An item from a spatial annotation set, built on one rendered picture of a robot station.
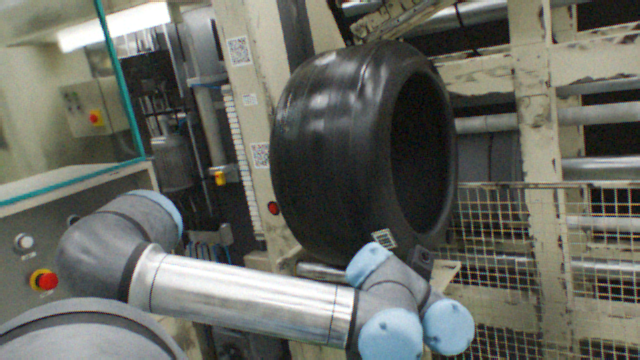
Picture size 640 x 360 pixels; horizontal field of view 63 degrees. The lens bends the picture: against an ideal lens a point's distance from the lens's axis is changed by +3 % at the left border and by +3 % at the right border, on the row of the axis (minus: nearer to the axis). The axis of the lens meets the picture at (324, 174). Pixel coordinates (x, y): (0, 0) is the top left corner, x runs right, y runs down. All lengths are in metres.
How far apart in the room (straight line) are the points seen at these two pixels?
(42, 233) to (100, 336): 1.12
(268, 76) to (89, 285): 0.87
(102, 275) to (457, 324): 0.47
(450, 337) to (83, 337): 0.58
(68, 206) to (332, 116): 0.69
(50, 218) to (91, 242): 0.69
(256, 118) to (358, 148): 0.45
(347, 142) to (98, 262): 0.57
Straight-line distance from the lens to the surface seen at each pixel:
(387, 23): 1.63
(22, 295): 1.39
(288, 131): 1.16
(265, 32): 1.44
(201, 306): 0.66
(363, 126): 1.08
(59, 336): 0.28
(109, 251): 0.69
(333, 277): 1.36
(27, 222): 1.37
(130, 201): 0.81
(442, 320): 0.77
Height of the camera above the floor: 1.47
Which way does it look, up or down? 13 degrees down
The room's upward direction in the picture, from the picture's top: 11 degrees counter-clockwise
